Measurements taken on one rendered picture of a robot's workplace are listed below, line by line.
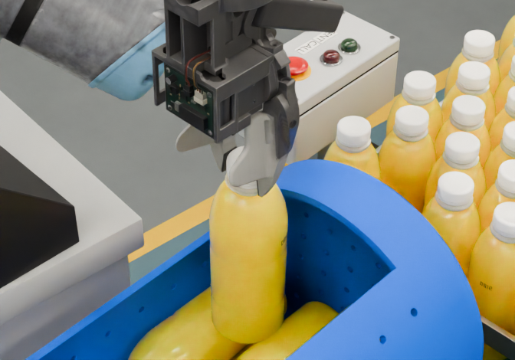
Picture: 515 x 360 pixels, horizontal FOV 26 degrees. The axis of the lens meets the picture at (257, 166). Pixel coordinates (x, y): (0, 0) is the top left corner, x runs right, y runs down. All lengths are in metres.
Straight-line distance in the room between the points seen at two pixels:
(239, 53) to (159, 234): 1.93
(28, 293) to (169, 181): 1.85
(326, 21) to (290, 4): 0.06
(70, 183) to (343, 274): 0.29
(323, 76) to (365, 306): 0.49
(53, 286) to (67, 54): 0.22
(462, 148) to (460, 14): 2.32
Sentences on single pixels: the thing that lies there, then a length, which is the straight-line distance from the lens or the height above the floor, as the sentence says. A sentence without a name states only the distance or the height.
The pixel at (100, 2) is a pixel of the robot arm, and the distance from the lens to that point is 1.01.
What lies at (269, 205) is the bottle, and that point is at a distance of 0.96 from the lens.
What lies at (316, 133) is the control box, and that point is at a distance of 1.39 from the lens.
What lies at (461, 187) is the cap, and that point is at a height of 1.10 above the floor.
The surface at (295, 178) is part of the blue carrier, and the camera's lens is 1.04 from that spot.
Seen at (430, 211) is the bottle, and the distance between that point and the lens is 1.25.
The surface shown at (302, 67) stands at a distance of 1.37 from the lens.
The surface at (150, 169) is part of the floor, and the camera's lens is 2.94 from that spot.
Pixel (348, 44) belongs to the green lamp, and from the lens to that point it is 1.41.
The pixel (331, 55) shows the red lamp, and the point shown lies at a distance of 1.39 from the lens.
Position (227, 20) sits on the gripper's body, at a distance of 0.83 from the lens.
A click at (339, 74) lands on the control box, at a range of 1.38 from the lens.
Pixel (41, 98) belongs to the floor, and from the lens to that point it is 3.23.
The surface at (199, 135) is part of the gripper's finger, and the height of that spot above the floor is 1.32.
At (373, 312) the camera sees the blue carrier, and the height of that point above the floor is 1.20.
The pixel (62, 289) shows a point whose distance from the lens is 1.10.
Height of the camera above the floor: 1.90
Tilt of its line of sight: 40 degrees down
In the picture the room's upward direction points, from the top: straight up
